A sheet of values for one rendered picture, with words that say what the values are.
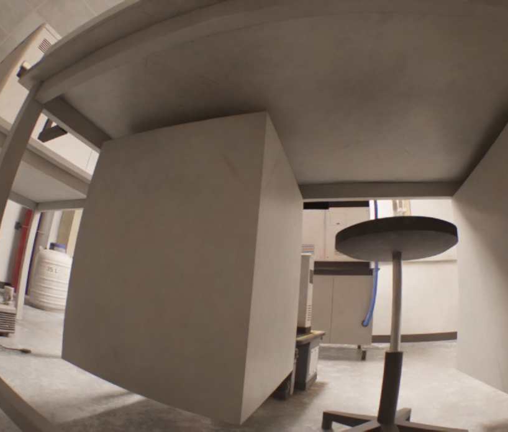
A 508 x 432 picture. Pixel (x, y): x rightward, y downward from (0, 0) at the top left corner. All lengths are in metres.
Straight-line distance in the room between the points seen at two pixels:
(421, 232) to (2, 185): 0.95
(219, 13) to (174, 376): 0.63
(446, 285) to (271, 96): 3.37
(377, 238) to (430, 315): 3.06
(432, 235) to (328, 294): 1.70
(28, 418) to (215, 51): 0.72
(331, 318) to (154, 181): 1.89
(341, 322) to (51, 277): 2.76
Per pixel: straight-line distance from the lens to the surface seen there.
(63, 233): 4.80
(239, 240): 0.51
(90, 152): 1.53
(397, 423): 0.84
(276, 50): 0.58
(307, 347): 1.31
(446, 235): 0.71
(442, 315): 3.73
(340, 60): 0.60
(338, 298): 2.30
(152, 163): 0.70
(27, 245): 2.21
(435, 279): 3.71
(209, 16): 0.50
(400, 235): 0.65
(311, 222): 2.49
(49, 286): 3.17
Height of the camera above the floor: 0.41
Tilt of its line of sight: 18 degrees up
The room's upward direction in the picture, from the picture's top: 5 degrees clockwise
